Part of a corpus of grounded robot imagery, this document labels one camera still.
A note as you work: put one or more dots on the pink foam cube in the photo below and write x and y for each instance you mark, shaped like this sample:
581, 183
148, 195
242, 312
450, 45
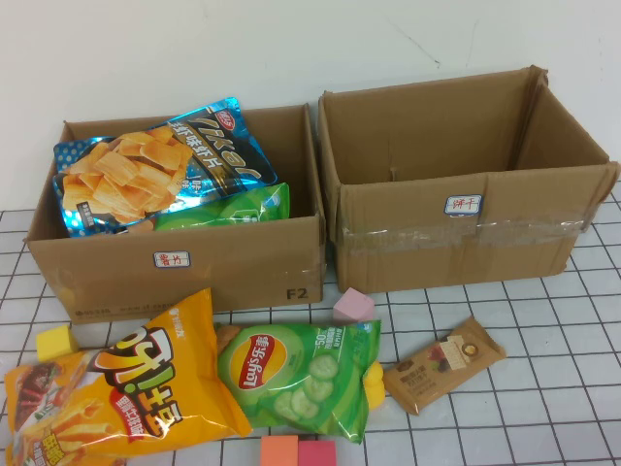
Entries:
351, 308

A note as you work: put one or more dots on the yellow rubber duck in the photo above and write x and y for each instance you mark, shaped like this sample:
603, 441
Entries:
376, 388

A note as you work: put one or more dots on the cardboard box with F2 print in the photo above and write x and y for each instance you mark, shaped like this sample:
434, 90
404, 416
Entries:
242, 272

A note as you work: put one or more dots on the plain green snack bag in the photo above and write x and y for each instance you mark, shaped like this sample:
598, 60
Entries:
233, 209

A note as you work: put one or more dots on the yellow foam cube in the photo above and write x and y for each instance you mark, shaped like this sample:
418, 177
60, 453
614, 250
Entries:
53, 342

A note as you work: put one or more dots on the green Lay's cucumber chips bag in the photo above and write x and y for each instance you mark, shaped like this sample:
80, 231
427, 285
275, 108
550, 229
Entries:
301, 378

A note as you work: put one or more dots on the brown biscuit packet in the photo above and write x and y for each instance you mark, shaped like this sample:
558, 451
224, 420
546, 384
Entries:
436, 369

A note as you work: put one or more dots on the orange foam block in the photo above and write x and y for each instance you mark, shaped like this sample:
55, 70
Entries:
279, 451

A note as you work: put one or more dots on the yellow fries snack bag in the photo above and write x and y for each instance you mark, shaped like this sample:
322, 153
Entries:
145, 388

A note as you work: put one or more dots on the taped cardboard box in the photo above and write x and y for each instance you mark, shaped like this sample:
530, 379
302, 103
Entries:
412, 233

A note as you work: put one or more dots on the red foam block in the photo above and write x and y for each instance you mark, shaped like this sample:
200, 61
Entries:
317, 454

